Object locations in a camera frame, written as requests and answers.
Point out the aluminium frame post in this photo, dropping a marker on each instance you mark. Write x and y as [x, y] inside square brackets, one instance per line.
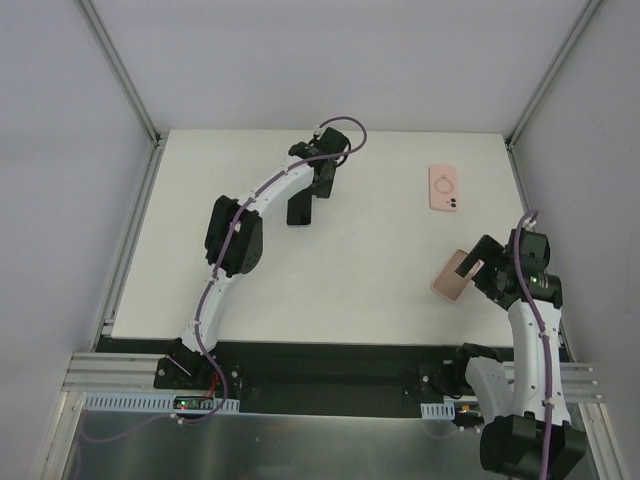
[586, 15]
[118, 68]

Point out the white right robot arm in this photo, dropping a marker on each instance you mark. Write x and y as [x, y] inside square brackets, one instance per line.
[527, 430]

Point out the left white cable duct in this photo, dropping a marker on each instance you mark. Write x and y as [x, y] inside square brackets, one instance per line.
[158, 403]

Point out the black smartphone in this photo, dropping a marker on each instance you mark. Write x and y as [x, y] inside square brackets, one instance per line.
[299, 209]

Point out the left aluminium frame post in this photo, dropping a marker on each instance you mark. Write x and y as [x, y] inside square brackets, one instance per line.
[118, 68]

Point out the pink silicone phone case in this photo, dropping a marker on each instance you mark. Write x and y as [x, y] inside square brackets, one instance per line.
[448, 284]

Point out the right white cable duct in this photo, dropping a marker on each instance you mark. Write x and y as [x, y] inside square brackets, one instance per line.
[444, 411]

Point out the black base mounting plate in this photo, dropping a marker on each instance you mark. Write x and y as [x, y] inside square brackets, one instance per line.
[379, 381]

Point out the white cable duct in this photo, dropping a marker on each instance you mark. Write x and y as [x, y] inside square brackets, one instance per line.
[444, 411]
[158, 403]

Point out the aluminium table edge rail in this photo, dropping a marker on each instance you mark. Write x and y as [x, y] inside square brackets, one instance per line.
[118, 372]

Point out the right aluminium frame post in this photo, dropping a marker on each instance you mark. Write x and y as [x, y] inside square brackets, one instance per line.
[586, 15]

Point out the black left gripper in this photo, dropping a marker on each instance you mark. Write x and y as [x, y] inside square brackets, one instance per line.
[323, 185]

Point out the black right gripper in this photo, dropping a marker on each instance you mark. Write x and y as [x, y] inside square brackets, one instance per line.
[489, 272]

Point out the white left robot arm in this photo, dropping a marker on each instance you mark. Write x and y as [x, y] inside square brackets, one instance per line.
[234, 244]

